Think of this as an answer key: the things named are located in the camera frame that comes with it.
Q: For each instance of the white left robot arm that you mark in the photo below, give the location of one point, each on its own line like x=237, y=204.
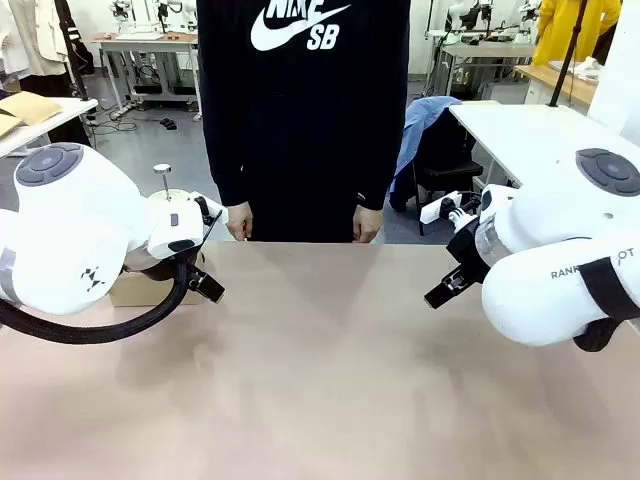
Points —
x=75, y=230

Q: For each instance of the person in yellow coat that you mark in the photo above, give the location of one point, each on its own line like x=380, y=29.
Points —
x=570, y=30

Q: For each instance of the person's right hand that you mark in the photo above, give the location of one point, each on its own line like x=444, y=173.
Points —
x=240, y=222

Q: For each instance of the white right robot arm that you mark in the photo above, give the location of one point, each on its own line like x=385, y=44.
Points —
x=545, y=230

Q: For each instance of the black chair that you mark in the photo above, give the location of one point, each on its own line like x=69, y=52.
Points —
x=447, y=167

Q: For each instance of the small white side table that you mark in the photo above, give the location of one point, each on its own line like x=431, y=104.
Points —
x=45, y=122

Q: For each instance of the grey background workbench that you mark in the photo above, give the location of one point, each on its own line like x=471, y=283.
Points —
x=150, y=55

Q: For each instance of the person's right forearm black sleeve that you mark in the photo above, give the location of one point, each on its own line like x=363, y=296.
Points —
x=227, y=165

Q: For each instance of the person in black Nike hoodie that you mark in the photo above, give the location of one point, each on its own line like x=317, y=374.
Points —
x=305, y=125

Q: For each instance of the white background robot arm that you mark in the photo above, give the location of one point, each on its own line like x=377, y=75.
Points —
x=132, y=12

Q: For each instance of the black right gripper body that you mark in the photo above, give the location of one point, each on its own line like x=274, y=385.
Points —
x=470, y=247

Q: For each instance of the brown paper envelope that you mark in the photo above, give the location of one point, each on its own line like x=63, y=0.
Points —
x=27, y=107

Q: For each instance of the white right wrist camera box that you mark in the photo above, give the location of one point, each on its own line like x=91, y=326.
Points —
x=440, y=209

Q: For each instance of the large white side table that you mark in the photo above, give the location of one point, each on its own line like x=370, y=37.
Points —
x=520, y=130

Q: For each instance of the black tripod pole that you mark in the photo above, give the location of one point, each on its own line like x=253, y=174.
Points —
x=567, y=55

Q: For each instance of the wooden top background table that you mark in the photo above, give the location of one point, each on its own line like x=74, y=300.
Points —
x=560, y=82

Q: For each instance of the person's left hand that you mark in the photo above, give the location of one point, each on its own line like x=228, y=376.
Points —
x=367, y=225

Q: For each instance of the blue cloth on chair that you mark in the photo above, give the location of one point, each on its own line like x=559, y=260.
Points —
x=417, y=130

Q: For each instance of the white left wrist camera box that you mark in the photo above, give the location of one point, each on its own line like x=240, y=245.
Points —
x=177, y=225

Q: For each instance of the hanging white coat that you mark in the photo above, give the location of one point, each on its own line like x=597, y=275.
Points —
x=35, y=35

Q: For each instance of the person's left forearm black sleeve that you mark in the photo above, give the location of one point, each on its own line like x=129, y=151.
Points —
x=380, y=165

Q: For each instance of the brown cardboard cup carrier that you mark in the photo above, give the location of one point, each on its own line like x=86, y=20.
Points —
x=145, y=292

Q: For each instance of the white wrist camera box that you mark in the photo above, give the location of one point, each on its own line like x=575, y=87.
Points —
x=177, y=225
x=440, y=209

